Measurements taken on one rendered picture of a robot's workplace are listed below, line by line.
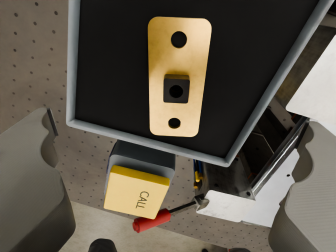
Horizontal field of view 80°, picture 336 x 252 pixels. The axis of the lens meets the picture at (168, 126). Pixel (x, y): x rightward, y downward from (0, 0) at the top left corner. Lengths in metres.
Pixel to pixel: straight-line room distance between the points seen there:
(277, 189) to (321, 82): 0.30
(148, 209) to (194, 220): 0.87
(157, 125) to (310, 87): 0.15
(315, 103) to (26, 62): 0.73
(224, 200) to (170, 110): 0.27
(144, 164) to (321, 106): 0.19
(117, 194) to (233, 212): 0.25
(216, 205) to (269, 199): 0.15
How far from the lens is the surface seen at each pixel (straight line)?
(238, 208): 0.42
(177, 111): 0.15
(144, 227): 0.32
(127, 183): 0.21
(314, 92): 0.24
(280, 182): 0.48
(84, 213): 2.55
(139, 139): 0.17
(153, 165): 0.22
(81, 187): 1.02
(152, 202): 0.23
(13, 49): 0.78
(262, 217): 0.56
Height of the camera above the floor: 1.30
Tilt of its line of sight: 58 degrees down
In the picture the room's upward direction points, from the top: 175 degrees counter-clockwise
